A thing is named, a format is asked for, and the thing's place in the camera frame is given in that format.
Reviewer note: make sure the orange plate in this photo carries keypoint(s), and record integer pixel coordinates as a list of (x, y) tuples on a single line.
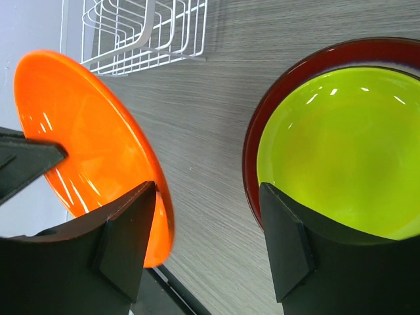
[(59, 100)]

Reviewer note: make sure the white wire dish rack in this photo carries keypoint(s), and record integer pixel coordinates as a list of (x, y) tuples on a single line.
[(123, 37)]

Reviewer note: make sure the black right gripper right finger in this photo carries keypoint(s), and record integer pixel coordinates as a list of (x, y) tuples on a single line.
[(320, 266)]

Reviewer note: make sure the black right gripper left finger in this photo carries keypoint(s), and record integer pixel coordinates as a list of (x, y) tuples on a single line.
[(90, 265)]

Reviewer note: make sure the lime green plate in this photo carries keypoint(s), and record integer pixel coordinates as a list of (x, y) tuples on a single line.
[(346, 145)]

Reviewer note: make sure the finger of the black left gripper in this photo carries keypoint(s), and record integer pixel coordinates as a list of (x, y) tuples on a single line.
[(24, 160)]

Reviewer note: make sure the large dark red plate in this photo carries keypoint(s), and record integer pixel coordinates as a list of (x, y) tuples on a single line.
[(396, 50)]

